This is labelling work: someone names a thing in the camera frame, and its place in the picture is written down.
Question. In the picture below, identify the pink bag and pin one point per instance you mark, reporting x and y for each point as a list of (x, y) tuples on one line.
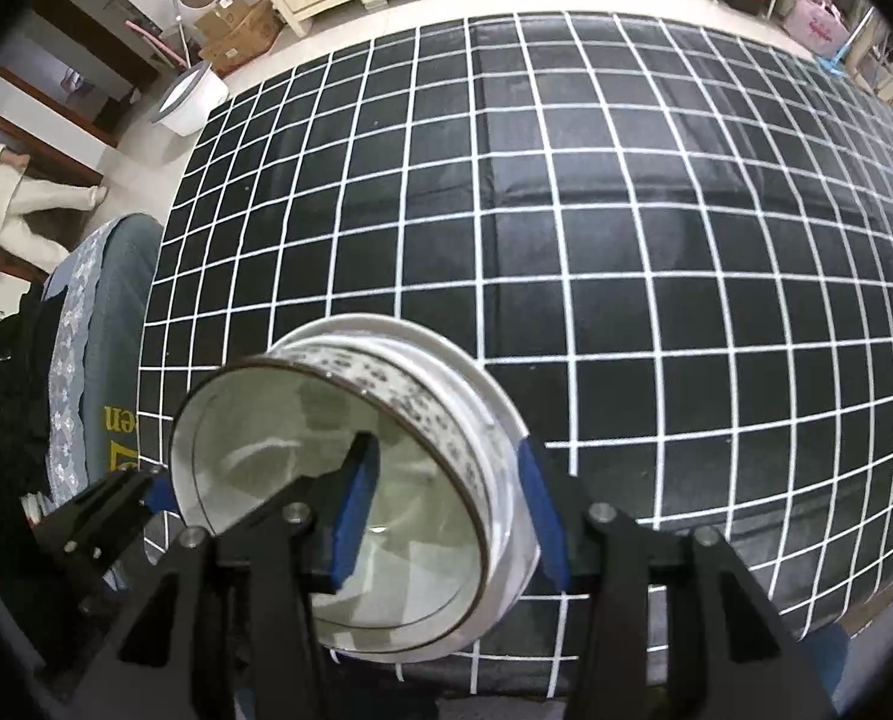
[(817, 25)]

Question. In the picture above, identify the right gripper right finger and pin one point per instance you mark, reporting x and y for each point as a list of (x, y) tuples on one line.
[(679, 627)]

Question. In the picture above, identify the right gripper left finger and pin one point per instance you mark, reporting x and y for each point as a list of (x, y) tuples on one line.
[(170, 652)]

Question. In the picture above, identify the black white grid tablecloth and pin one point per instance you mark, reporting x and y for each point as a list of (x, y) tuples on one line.
[(672, 247)]

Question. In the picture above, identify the person in white clothes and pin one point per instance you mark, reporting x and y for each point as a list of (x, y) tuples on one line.
[(21, 196)]

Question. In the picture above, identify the cardboard boxes stack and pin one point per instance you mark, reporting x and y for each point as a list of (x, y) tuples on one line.
[(236, 32)]

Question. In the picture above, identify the grey cushioned chair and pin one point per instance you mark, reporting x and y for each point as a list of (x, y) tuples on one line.
[(102, 289)]

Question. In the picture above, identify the patterned rim small bowl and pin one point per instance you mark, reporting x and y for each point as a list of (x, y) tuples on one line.
[(399, 454)]

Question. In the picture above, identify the cream white bowl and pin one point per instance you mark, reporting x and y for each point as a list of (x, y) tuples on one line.
[(456, 548)]

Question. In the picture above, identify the white trash bin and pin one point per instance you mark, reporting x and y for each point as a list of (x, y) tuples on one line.
[(187, 104)]

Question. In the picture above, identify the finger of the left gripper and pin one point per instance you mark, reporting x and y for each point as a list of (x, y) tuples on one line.
[(96, 526)]

